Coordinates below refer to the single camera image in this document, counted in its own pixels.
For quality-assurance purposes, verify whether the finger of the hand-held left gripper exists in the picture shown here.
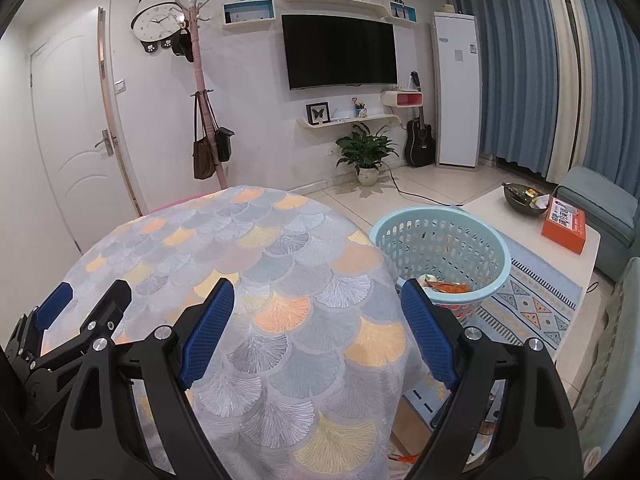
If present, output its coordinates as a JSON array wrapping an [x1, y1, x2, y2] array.
[[22, 280, 133, 386], [2, 282, 76, 361]]

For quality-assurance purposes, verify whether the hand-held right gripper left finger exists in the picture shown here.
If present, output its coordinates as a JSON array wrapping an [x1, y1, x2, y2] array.
[[62, 276, 236, 480]]

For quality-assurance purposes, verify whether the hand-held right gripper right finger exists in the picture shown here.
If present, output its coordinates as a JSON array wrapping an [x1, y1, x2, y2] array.
[[400, 279, 586, 480]]

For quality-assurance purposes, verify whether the light blue plastic basket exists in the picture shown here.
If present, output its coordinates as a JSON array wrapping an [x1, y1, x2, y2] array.
[[369, 206, 512, 328]]

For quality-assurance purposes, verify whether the black shoulder bag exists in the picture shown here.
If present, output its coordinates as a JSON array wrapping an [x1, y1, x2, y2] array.
[[215, 127, 236, 163]]

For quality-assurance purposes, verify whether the fan-pattern grey tablecloth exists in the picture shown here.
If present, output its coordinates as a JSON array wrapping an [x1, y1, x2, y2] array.
[[37, 185, 426, 480]]

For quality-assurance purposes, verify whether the blue patterned rug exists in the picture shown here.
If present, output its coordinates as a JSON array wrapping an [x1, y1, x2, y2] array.
[[400, 240, 586, 431]]

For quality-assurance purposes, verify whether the white coffee table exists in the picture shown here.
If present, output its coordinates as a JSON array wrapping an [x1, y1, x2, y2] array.
[[462, 185, 601, 306]]

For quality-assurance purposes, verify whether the dark bowl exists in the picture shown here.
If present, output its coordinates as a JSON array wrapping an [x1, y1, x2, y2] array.
[[501, 182, 551, 218]]

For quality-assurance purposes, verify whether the white door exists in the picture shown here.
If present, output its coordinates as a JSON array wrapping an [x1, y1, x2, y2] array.
[[30, 7, 146, 256]]

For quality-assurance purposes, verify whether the brown tote bag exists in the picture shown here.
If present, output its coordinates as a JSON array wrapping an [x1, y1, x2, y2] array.
[[192, 91, 217, 181]]

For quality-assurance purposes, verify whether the orange box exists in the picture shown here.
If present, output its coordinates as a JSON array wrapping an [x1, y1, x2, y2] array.
[[541, 196, 588, 255]]

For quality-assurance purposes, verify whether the black acoustic guitar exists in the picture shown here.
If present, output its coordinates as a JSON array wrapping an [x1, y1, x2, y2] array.
[[404, 71, 437, 168]]

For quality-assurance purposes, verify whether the potted green plant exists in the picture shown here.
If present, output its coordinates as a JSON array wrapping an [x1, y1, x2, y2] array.
[[336, 122, 401, 187]]

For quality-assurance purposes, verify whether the grey-green sofa cushion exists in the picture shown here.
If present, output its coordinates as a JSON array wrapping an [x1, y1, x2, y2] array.
[[575, 257, 640, 461]]

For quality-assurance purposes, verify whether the blue sofa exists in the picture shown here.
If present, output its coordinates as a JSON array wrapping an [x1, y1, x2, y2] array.
[[555, 166, 640, 281]]

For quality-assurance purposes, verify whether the pink and white box shelf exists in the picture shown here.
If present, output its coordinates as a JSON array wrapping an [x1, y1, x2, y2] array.
[[381, 90, 423, 111]]

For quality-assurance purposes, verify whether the pink coat rack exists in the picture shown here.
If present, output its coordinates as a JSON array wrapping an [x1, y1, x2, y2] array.
[[150, 0, 231, 216]]

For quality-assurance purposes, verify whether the white standing air conditioner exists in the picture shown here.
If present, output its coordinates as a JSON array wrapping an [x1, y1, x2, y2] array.
[[431, 11, 481, 168]]

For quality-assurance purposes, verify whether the beige sheer curtain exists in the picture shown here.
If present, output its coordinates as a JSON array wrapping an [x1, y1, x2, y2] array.
[[542, 0, 596, 186]]

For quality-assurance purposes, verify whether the black hat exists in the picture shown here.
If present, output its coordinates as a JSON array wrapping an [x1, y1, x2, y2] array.
[[172, 30, 196, 63]]

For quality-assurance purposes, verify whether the blue curtain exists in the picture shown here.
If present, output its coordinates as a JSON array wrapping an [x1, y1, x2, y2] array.
[[570, 0, 640, 196], [442, 0, 561, 181]]

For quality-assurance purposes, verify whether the black flat television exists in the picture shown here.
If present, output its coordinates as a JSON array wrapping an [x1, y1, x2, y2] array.
[[281, 14, 398, 91]]

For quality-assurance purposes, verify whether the small blue lined shelf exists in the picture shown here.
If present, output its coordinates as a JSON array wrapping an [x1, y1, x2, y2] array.
[[389, 1, 418, 23]]

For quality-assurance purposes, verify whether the blue lined box shelf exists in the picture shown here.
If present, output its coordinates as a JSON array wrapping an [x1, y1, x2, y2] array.
[[222, 0, 277, 28]]

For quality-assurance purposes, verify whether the long white wavy shelf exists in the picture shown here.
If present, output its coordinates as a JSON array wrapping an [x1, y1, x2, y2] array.
[[277, 0, 391, 20]]

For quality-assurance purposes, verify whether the grey floor cable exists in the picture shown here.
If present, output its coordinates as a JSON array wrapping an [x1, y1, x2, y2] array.
[[382, 160, 463, 208]]

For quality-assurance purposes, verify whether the white wavy wall shelf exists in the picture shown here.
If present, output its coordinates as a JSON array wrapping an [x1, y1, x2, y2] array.
[[296, 114, 401, 130]]

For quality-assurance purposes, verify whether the panda wall clock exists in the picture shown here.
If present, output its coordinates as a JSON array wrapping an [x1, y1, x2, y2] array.
[[131, 0, 191, 56]]

